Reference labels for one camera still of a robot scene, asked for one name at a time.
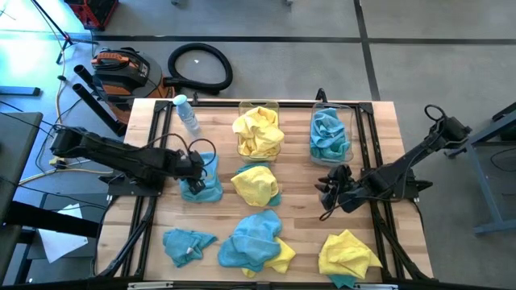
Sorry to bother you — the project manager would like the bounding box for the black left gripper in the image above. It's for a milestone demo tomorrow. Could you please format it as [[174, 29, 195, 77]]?
[[175, 149, 207, 197]]

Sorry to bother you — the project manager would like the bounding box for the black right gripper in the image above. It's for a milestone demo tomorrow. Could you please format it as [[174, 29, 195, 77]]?
[[314, 176, 364, 213]]

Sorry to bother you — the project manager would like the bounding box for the blue microfiber towel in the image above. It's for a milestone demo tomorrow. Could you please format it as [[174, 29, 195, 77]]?
[[328, 274, 358, 289], [309, 124, 352, 163], [162, 228, 218, 269], [217, 209, 283, 273], [312, 107, 343, 132], [235, 161, 282, 207], [179, 151, 224, 204]]

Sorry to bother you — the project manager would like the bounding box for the air freshener spray bottle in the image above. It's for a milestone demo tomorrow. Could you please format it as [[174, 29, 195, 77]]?
[[172, 94, 202, 136]]

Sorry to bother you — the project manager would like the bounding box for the clear plastic basket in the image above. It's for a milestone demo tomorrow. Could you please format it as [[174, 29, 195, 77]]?
[[310, 101, 359, 167], [236, 100, 282, 163]]

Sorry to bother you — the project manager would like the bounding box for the black vacuum tube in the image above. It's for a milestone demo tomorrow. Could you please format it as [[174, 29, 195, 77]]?
[[73, 64, 110, 102], [72, 83, 128, 137]]

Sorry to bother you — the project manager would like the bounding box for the orange black shop vacuum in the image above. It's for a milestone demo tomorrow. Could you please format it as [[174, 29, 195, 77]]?
[[90, 47, 177, 124]]

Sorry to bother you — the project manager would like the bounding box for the white paper sheet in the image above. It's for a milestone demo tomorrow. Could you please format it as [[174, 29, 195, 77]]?
[[38, 203, 89, 263]]

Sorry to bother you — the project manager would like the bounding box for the black table crossbar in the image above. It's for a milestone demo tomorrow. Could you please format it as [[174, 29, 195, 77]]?
[[3, 200, 101, 239]]

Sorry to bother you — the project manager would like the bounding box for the black tripod stand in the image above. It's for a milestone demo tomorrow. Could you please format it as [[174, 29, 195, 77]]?
[[31, 0, 100, 64]]

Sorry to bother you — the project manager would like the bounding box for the grey floor bar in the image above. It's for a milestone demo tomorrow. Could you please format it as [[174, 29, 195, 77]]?
[[0, 85, 42, 97]]

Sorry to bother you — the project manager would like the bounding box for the red black toolbox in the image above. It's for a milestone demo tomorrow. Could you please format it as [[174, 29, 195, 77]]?
[[64, 0, 120, 31]]

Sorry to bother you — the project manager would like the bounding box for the black vacuum hose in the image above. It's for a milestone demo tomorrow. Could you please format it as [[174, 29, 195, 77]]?
[[163, 42, 234, 97]]

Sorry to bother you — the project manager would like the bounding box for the blue-grey metal table frame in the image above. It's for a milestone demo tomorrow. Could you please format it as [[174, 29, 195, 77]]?
[[446, 102, 516, 237]]

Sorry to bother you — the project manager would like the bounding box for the yellow extension cable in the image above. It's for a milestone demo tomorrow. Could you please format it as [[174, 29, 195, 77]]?
[[18, 159, 92, 186]]

